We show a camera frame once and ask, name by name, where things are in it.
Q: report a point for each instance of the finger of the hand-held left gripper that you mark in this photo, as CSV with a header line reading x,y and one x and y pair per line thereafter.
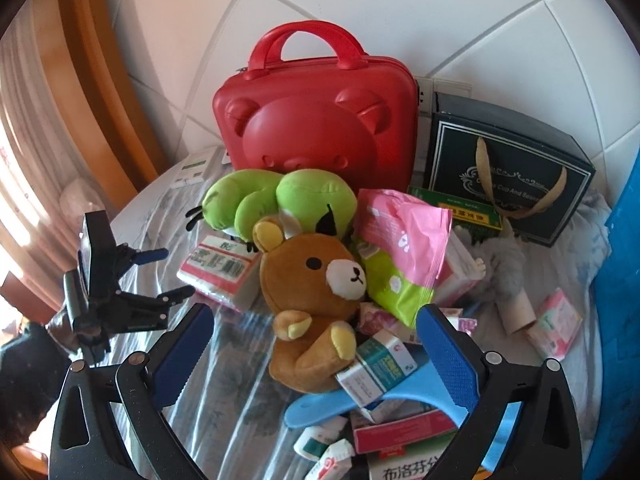
x,y
160,302
150,255

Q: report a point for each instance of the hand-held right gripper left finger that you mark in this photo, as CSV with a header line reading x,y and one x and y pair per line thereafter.
x,y
185,355

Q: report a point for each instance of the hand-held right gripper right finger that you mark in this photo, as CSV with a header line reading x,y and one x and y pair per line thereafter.
x,y
450,360

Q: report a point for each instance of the pink wet wipes pack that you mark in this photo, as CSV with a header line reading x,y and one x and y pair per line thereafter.
x,y
400,240

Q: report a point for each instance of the blue plastic bin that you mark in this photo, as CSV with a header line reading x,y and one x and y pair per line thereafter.
x,y
620,270

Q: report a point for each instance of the person's left forearm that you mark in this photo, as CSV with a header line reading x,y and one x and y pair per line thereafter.
x,y
30,385

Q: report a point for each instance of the small pink box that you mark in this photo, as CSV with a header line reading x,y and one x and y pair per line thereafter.
x,y
465,322

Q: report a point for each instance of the white translucent bag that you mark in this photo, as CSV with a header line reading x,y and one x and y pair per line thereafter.
x,y
80,200

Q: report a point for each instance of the red-label tissue pack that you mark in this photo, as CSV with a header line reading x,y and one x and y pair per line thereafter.
x,y
215,265

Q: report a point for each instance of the white green medicine box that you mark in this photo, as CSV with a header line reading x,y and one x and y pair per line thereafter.
x,y
375,367

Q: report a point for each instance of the white pink tissue pack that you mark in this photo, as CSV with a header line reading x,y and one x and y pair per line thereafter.
x,y
460,280

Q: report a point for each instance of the pink floral packet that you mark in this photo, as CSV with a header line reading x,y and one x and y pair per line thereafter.
x,y
380,317

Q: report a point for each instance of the cardboard tube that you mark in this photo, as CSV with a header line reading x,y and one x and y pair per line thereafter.
x,y
517,312

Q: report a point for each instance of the red pink medicine box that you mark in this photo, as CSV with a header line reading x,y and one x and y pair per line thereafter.
x,y
400,427

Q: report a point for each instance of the white box with green label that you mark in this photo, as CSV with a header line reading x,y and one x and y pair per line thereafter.
x,y
192,165

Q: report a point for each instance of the grey fluffy plush toy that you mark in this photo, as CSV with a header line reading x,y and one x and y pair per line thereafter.
x,y
505,270

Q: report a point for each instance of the white box with black print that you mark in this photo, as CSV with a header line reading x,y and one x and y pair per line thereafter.
x,y
415,470

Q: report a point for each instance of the light blue plastic hanger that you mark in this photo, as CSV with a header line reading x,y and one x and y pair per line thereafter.
x,y
340,402

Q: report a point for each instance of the brown bear plush toy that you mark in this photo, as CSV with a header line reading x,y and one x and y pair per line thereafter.
x,y
300,300

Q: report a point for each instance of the small white red box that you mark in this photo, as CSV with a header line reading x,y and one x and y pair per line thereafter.
x,y
332,462

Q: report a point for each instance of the small white green packet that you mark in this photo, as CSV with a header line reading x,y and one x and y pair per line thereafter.
x,y
315,442

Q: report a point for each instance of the green plush toy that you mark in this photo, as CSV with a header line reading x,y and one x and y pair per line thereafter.
x,y
300,192

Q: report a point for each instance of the dark green gift box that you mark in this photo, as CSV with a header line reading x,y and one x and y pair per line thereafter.
x,y
460,160

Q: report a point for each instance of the red bear-shaped case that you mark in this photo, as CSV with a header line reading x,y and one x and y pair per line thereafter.
x,y
320,125

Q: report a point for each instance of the wooden door frame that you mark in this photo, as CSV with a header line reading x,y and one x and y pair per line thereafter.
x,y
90,60

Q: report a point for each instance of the white wall socket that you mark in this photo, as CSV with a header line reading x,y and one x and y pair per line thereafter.
x,y
427,95

